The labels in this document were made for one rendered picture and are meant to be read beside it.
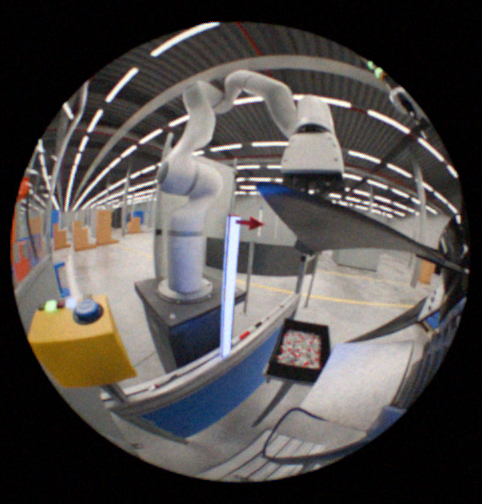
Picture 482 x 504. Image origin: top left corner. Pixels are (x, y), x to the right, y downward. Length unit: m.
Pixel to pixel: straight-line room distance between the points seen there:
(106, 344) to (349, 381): 0.30
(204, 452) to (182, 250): 1.18
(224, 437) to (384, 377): 1.06
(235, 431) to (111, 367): 1.05
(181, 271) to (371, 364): 0.49
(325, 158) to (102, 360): 0.39
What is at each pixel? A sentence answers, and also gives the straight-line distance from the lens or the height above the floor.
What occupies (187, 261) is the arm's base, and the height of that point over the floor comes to 1.06.
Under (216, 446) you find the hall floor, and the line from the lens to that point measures 1.18.
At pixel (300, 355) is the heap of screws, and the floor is 0.85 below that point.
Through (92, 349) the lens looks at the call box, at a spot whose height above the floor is 1.05.
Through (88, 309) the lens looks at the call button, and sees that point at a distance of 0.21.
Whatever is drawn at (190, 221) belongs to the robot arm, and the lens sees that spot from 0.44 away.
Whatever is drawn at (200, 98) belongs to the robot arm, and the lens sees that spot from 0.61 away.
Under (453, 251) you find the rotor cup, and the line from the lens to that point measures 0.29.
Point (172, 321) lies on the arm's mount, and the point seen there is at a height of 0.95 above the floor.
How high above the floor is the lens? 1.18
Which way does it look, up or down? 11 degrees down
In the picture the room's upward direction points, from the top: 5 degrees clockwise
